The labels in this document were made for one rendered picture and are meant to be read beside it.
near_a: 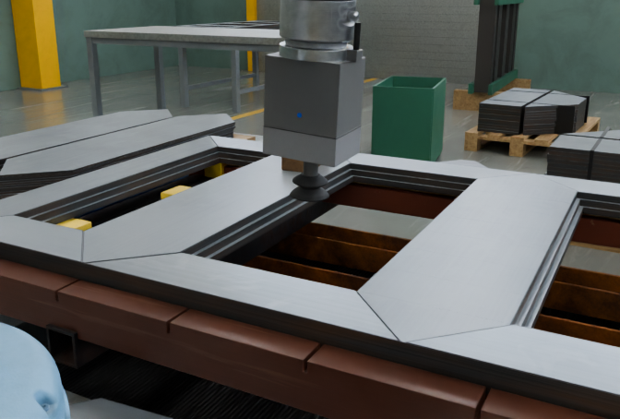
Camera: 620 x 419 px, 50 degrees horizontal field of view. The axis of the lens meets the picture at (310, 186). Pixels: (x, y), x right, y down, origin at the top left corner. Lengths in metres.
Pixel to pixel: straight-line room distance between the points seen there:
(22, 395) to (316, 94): 0.39
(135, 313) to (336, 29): 0.41
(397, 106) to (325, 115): 3.94
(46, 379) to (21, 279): 0.57
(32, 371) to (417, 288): 0.52
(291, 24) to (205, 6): 10.55
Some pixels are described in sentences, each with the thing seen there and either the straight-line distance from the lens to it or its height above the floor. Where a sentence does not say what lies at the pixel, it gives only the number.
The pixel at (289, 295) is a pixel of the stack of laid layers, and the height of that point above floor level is 0.85.
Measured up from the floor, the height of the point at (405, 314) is 0.85.
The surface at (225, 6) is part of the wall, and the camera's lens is 10.97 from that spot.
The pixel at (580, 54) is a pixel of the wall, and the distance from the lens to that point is 9.04.
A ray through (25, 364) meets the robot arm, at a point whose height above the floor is 0.99.
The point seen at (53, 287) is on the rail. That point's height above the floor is 0.83.
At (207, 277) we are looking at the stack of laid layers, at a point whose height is 0.85.
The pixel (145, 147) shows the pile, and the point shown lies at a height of 0.85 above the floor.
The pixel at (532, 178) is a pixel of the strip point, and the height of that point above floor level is 0.85.
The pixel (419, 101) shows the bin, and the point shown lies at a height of 0.48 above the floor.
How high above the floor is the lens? 1.19
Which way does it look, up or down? 16 degrees down
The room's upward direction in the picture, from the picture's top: straight up
